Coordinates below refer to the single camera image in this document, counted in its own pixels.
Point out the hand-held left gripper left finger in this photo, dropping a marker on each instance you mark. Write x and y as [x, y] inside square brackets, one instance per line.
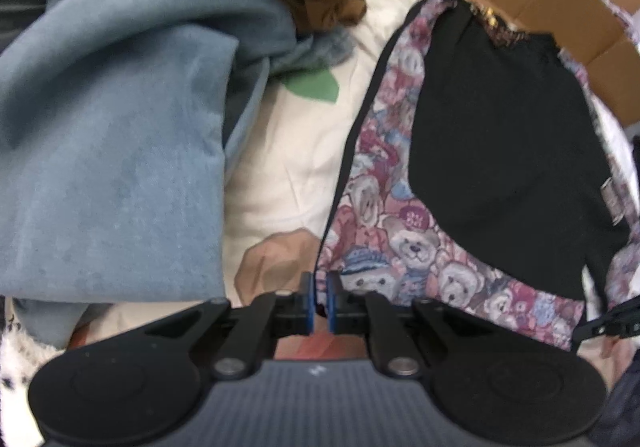
[308, 303]

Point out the teddy-bear print jacket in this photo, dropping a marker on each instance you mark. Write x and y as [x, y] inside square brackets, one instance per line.
[500, 127]

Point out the person's right forearm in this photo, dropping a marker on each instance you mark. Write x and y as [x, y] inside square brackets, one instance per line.
[625, 407]

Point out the white bear-print bedsheet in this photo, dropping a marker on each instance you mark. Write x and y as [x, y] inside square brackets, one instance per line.
[300, 152]

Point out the light blue garment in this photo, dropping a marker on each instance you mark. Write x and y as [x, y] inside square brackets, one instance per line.
[125, 152]

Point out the fluffy white spotted cloth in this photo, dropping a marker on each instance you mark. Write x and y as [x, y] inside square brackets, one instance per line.
[20, 362]

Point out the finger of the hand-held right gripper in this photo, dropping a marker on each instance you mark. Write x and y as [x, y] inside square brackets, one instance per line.
[612, 322]

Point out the purple white tissue pack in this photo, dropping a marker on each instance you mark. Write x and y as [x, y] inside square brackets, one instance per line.
[625, 17]

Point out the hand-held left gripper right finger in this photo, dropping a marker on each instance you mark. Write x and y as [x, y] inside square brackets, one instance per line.
[332, 303]

